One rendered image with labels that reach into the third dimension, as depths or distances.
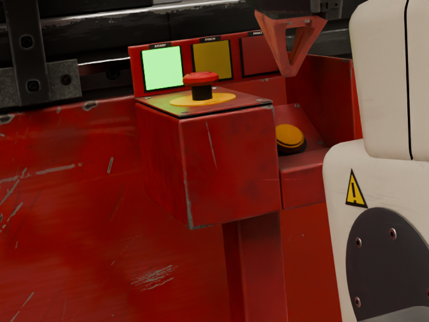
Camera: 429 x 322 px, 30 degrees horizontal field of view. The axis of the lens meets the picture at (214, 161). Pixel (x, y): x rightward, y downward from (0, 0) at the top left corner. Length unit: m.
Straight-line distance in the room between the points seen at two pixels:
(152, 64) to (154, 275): 0.33
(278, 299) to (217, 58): 0.29
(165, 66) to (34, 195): 0.25
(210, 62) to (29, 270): 0.37
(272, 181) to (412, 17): 0.45
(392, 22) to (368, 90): 0.05
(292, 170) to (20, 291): 0.43
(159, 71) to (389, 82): 0.53
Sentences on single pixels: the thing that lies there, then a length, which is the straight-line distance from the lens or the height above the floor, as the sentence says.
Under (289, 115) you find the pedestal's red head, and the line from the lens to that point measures 0.96.
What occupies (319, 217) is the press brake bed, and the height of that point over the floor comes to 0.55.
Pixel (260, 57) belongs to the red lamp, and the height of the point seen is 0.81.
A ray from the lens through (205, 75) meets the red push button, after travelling 0.85.
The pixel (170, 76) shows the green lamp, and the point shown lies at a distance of 0.94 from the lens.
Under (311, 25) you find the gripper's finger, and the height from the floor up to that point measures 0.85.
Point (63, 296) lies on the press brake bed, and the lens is 1.10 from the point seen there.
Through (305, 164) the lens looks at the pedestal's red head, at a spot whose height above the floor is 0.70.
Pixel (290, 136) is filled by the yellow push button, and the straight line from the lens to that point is 0.91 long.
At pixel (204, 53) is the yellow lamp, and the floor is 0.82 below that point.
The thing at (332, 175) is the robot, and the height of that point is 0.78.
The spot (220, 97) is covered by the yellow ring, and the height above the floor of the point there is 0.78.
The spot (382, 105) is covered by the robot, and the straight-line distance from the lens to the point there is 0.44.
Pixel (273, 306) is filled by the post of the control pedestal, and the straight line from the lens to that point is 0.94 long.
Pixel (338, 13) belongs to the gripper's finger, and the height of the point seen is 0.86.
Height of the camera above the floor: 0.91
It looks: 13 degrees down
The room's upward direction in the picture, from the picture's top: 6 degrees counter-clockwise
